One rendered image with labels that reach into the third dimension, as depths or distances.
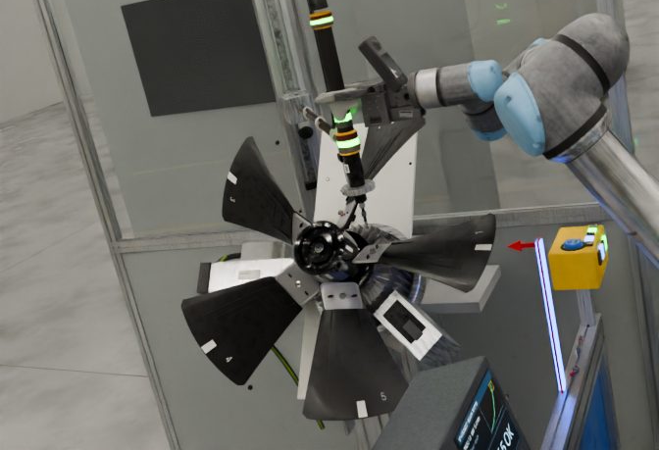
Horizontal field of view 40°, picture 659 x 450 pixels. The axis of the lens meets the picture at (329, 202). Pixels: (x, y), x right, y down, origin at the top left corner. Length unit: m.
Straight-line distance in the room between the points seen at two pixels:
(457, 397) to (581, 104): 0.48
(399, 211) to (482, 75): 0.58
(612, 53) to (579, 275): 0.75
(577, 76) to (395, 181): 0.90
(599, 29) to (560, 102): 0.13
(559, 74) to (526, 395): 1.58
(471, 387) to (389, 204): 1.05
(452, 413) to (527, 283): 1.52
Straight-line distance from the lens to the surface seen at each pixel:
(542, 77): 1.36
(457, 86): 1.68
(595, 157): 1.39
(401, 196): 2.16
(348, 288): 1.91
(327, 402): 1.81
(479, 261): 1.77
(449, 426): 1.10
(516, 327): 2.69
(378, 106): 1.75
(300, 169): 2.53
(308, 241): 1.89
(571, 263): 2.03
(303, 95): 2.38
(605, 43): 1.39
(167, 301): 3.16
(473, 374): 1.20
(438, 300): 2.41
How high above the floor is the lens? 1.82
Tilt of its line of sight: 16 degrees down
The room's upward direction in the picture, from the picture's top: 13 degrees counter-clockwise
